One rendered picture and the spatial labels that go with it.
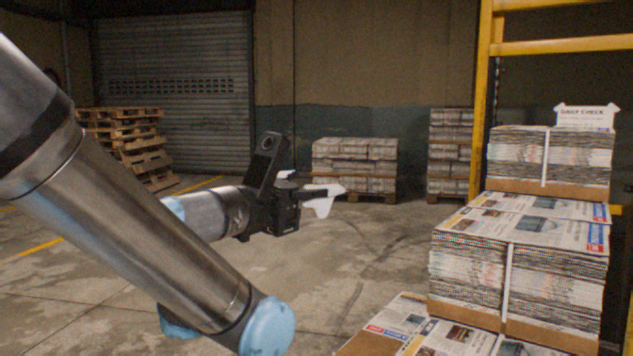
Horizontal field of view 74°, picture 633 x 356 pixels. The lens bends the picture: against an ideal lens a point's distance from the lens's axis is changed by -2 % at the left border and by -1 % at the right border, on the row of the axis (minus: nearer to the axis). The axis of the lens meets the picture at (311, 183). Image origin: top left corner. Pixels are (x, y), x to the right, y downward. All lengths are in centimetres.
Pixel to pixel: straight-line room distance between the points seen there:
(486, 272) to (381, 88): 655
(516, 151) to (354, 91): 607
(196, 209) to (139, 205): 20
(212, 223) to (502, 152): 124
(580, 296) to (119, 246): 94
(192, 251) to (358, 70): 722
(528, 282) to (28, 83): 100
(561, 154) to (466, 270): 65
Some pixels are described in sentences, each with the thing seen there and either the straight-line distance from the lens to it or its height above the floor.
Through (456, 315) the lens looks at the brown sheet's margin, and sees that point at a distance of 117.
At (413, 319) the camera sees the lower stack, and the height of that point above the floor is 60.
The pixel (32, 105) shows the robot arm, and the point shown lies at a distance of 33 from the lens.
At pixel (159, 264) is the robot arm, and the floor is 124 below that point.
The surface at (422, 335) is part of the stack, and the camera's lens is 111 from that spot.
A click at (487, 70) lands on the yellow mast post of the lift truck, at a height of 153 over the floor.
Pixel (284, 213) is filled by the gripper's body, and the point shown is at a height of 120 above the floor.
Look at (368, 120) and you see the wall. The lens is 753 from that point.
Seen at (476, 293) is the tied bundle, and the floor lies 92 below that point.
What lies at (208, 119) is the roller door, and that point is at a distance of 836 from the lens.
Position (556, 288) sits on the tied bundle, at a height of 98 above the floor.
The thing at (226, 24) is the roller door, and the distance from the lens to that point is 825.
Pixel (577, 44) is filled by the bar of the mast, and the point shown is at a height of 162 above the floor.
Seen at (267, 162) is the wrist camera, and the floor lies 129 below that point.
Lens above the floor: 138
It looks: 11 degrees down
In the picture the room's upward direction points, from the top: straight up
